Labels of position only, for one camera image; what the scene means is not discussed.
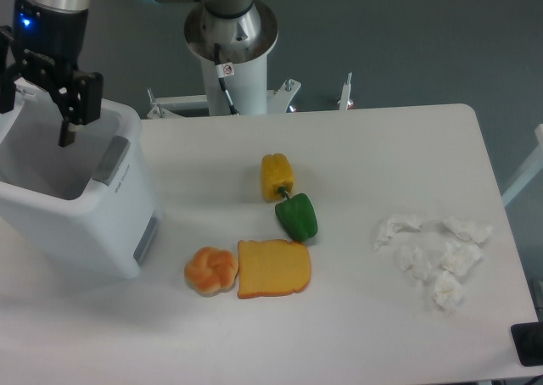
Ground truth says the crumpled white tissue centre left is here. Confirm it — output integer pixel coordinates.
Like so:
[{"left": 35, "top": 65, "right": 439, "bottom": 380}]
[{"left": 398, "top": 246, "right": 433, "bottom": 282}]

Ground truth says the black device at table edge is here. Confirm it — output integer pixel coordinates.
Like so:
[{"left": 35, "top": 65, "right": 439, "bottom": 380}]
[{"left": 511, "top": 321, "right": 542, "bottom": 367}]

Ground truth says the black cable on pedestal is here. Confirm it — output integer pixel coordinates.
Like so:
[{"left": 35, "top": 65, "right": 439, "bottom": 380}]
[{"left": 214, "top": 43, "right": 241, "bottom": 116}]

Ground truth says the white frame at right edge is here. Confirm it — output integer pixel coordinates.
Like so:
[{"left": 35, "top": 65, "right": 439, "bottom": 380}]
[{"left": 501, "top": 124, "right": 542, "bottom": 207}]

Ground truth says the green bell pepper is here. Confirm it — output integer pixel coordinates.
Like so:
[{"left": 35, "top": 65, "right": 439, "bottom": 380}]
[{"left": 275, "top": 193, "right": 318, "bottom": 243}]

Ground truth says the crumpled white tissue centre right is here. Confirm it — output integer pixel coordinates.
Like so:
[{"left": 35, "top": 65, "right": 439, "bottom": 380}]
[{"left": 439, "top": 241, "right": 483, "bottom": 277}]

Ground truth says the white trash can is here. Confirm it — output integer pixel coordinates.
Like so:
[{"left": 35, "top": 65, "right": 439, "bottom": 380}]
[{"left": 1, "top": 79, "right": 163, "bottom": 278}]

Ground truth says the crumpled white tissue bottom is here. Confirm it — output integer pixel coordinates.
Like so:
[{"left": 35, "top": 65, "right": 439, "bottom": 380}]
[{"left": 432, "top": 270, "right": 465, "bottom": 315}]

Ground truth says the round knotted bread roll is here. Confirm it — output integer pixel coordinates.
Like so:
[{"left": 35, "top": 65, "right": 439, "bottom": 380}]
[{"left": 184, "top": 247, "right": 238, "bottom": 296}]

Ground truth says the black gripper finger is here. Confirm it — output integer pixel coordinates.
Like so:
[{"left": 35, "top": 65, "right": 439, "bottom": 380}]
[{"left": 59, "top": 120, "right": 79, "bottom": 148}]

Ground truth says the crumpled white tissue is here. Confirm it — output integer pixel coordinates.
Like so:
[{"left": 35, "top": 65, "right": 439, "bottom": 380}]
[
  {"left": 439, "top": 215, "right": 494, "bottom": 244},
  {"left": 398, "top": 246, "right": 433, "bottom": 282},
  {"left": 373, "top": 214, "right": 423, "bottom": 251},
  {"left": 439, "top": 241, "right": 483, "bottom": 277},
  {"left": 432, "top": 270, "right": 465, "bottom": 315}
]

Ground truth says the crumpled white tissue top right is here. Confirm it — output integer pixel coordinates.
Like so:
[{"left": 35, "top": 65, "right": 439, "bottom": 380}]
[{"left": 439, "top": 215, "right": 494, "bottom": 244}]

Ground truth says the yellow bell pepper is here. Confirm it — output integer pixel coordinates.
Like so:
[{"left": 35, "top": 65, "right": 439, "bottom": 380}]
[{"left": 260, "top": 153, "right": 294, "bottom": 202}]

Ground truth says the white pedestal base frame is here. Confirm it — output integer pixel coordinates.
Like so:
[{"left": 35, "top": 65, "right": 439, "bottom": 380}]
[{"left": 148, "top": 72, "right": 354, "bottom": 119}]

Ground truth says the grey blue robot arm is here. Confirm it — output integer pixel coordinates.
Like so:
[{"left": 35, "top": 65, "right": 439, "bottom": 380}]
[{"left": 1, "top": 0, "right": 254, "bottom": 147}]

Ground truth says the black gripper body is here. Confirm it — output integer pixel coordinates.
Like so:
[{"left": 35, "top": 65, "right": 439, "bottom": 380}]
[{"left": 1, "top": 0, "right": 104, "bottom": 125}]

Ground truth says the square toast bread slice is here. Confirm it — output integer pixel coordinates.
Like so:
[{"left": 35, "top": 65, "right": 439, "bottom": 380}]
[{"left": 238, "top": 239, "right": 311, "bottom": 299}]

